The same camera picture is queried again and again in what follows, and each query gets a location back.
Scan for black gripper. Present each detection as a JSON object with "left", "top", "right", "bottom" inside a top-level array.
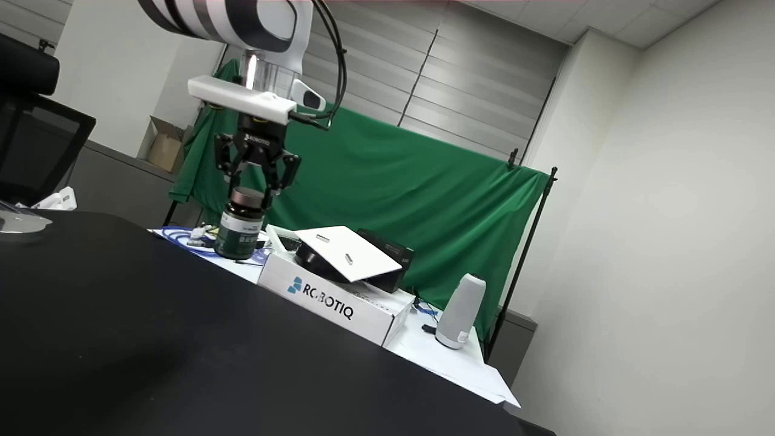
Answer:
[{"left": 212, "top": 117, "right": 303, "bottom": 203}]

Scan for dark green bottle brown cap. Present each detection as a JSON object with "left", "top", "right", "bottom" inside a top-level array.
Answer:
[{"left": 212, "top": 186, "right": 269, "bottom": 264}]

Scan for brown cardboard box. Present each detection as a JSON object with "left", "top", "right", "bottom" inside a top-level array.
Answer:
[{"left": 142, "top": 117, "right": 192, "bottom": 176}]

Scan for white card sheet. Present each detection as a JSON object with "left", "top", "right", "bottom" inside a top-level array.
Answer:
[{"left": 292, "top": 223, "right": 404, "bottom": 285}]

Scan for white Robotiq cardboard box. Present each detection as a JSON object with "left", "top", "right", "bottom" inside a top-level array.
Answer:
[{"left": 254, "top": 232, "right": 420, "bottom": 349}]

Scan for green cloth backdrop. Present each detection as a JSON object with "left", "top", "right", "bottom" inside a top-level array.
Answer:
[{"left": 168, "top": 58, "right": 552, "bottom": 342}]

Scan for crumpled white paper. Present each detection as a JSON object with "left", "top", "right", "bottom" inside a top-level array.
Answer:
[{"left": 32, "top": 183, "right": 80, "bottom": 213}]

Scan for grey window blinds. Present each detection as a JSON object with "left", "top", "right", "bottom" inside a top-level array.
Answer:
[{"left": 221, "top": 0, "right": 572, "bottom": 164}]

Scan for black computer monitor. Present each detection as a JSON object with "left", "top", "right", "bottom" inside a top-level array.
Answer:
[{"left": 0, "top": 31, "right": 96, "bottom": 207}]

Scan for grey round stand base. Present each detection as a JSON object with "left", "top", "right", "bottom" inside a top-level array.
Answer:
[{"left": 0, "top": 203, "right": 56, "bottom": 236}]

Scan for white speaker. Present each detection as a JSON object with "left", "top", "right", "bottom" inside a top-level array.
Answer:
[{"left": 433, "top": 272, "right": 490, "bottom": 350}]

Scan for black backdrop stand pole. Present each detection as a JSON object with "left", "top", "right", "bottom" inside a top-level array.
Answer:
[{"left": 481, "top": 164, "right": 562, "bottom": 364}]

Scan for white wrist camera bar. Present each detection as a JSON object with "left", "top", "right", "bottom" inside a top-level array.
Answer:
[{"left": 186, "top": 73, "right": 298, "bottom": 127}]

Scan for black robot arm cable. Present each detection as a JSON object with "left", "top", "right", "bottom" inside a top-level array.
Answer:
[{"left": 311, "top": 0, "right": 351, "bottom": 125}]

